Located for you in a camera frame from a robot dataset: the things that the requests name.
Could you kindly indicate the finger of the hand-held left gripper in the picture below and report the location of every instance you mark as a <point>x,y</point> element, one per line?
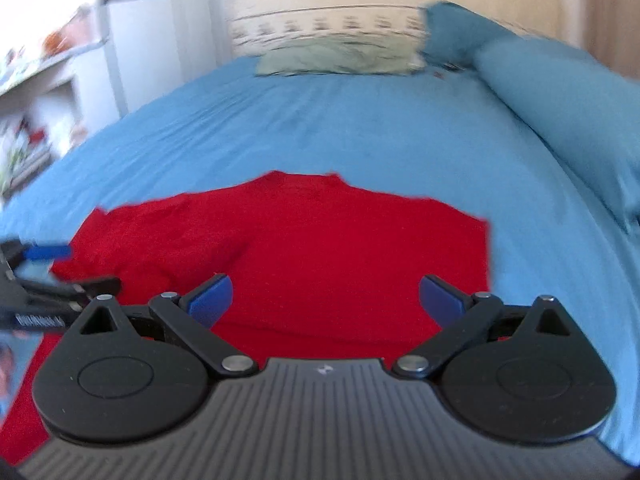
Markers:
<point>80,288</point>
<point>47,252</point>

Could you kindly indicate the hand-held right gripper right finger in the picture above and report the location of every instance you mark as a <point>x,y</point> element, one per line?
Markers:
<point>440,302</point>

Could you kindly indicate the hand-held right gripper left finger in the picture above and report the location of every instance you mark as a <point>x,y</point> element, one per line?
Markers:
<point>214,301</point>

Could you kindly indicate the red shirt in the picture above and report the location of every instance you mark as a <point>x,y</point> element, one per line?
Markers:
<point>320,260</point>

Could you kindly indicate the white shelf unit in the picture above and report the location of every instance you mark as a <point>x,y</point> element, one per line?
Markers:
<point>35,75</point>

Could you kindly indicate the blue bed sheet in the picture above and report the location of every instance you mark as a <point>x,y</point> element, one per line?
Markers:
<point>325,120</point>

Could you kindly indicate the white cabinet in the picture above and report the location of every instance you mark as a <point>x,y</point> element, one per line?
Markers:
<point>160,50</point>

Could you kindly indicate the large blue pillow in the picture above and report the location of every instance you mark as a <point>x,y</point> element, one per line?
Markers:
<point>555,90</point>

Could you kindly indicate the pale green pillow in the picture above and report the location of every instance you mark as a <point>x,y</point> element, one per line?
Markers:
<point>340,57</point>

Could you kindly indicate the white patterned pillow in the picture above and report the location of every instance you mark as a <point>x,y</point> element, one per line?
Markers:
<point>325,25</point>

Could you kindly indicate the beige curtain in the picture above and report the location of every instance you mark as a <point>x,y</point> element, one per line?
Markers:
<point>612,10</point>

